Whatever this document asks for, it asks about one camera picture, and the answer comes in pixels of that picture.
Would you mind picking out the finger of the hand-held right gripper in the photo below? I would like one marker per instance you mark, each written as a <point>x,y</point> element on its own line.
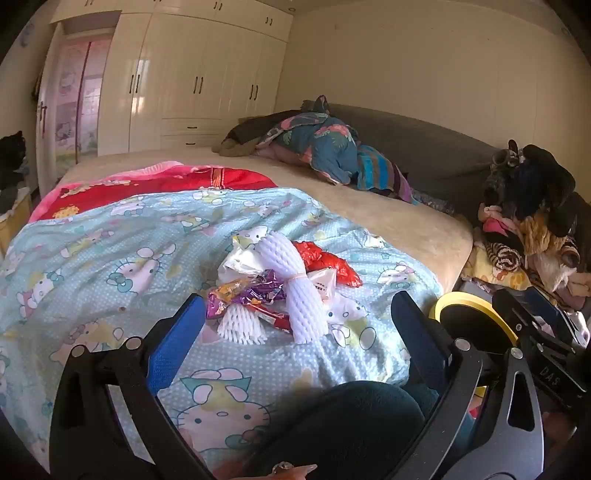
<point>531,314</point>

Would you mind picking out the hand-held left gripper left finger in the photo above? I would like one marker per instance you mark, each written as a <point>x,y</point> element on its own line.
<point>173,341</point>

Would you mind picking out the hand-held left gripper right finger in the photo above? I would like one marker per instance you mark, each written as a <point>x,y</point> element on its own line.
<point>418,337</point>

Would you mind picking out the yellow-rimmed black trash bin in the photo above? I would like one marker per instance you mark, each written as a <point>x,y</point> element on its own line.
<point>461,300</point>

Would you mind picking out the small white foam fruit net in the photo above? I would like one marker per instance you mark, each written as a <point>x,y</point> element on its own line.
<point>240,323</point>

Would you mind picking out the purple snack wrapper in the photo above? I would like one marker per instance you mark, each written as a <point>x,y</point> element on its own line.
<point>258,288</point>

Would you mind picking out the white plastic bag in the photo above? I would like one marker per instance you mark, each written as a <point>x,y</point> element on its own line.
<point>240,263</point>

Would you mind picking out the red strip wrapper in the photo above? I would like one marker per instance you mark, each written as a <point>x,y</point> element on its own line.
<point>274,319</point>

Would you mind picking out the small white wrapper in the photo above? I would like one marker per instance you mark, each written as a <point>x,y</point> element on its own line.
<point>323,284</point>

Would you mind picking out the red plastic bag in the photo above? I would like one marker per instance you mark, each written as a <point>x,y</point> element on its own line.
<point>332,263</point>

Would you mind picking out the large white foam fruit net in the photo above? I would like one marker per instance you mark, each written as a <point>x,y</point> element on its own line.
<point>295,295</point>

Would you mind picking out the person's left hand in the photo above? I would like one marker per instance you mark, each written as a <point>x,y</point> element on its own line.
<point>277,474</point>

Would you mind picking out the yellow cartoon blanket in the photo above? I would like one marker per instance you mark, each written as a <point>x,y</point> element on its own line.
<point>503,279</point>

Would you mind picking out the white fuzzy garment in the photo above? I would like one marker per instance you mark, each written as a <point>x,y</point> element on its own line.
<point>554,272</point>

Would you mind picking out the zebra striped cloth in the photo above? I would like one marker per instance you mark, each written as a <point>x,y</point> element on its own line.
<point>505,258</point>

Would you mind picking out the yellow knitted garment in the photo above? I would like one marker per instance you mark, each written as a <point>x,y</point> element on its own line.
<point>540,235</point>

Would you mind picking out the pink garment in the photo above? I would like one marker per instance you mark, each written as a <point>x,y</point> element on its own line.
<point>496,224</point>

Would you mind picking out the light blue cartoon blanket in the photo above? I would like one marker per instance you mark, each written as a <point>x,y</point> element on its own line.
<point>138,240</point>

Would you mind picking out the dark patterned cloth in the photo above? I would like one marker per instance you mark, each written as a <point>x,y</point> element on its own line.
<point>431,201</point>

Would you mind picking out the beige bed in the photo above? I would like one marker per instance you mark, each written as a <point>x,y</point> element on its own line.
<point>369,203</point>

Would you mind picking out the red blanket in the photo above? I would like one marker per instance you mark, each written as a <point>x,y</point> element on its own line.
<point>184,182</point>

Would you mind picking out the striped blanket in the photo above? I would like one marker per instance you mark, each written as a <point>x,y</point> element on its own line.
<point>374,170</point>

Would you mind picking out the pink blanket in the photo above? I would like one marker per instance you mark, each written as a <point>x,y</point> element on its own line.
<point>51,203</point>

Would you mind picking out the grey headboard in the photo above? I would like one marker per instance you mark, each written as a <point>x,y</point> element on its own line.
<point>415,147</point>

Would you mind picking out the small cabinet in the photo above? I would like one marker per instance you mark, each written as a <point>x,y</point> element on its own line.
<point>16,221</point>

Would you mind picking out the blue floral quilt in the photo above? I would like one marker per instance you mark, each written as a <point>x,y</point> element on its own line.
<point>323,147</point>

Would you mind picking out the dark olive clothes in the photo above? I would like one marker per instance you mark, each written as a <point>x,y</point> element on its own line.
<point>249,134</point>

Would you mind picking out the black plush toy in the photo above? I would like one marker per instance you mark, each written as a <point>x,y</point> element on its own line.
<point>11,157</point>

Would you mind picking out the pink cartoon door curtain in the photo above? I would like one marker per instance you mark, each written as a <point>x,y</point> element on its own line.
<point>83,101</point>

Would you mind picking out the white door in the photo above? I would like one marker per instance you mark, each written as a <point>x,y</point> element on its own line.
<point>46,115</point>

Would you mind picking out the cream glossy wardrobe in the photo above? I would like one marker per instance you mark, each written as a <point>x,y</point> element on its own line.
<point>184,69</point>

